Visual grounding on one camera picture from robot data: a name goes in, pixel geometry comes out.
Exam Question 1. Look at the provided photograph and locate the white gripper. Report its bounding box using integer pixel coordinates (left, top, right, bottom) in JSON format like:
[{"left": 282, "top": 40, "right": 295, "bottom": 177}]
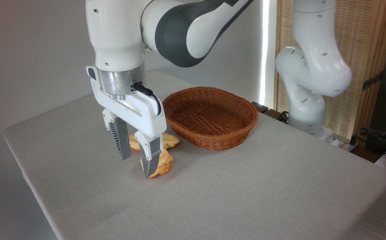
[{"left": 86, "top": 66, "right": 167, "bottom": 178}]

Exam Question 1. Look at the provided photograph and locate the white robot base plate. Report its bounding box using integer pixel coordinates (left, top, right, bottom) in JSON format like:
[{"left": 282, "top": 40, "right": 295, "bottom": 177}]
[{"left": 304, "top": 126, "right": 341, "bottom": 147}]

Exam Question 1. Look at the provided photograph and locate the brown woven wicker basket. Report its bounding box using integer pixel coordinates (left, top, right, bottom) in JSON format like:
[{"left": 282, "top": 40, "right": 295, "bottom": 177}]
[{"left": 162, "top": 87, "right": 259, "bottom": 151}]

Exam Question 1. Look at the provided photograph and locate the dark wooden furniture edge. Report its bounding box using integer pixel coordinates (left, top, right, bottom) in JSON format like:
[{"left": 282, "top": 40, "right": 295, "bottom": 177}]
[{"left": 251, "top": 101, "right": 269, "bottom": 114}]

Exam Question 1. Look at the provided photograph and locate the grey tablecloth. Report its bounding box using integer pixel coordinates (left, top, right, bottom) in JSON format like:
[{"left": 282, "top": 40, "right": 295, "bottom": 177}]
[{"left": 2, "top": 70, "right": 386, "bottom": 240}]

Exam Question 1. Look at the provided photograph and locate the wooden bamboo folding screen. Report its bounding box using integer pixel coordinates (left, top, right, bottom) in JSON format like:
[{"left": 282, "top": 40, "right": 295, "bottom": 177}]
[{"left": 274, "top": 0, "right": 386, "bottom": 140}]

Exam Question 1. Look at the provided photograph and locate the black metal screen hinge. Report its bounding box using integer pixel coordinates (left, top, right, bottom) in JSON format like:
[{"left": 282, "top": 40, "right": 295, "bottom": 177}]
[{"left": 362, "top": 71, "right": 384, "bottom": 91}]

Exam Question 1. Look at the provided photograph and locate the flat golden bread piece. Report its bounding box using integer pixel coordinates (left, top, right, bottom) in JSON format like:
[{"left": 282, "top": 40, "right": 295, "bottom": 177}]
[{"left": 129, "top": 133, "right": 180, "bottom": 152}]

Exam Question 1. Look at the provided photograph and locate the thick golden bread piece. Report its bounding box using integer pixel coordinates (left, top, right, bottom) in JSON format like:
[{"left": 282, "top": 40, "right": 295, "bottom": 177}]
[{"left": 140, "top": 149, "right": 174, "bottom": 178}]

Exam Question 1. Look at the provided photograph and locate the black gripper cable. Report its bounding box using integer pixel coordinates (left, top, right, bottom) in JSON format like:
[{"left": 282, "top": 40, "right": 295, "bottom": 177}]
[{"left": 132, "top": 82, "right": 162, "bottom": 116}]

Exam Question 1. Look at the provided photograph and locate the black clamp with cables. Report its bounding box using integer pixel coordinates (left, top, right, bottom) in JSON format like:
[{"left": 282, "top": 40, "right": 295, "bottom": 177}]
[{"left": 349, "top": 127, "right": 386, "bottom": 158}]

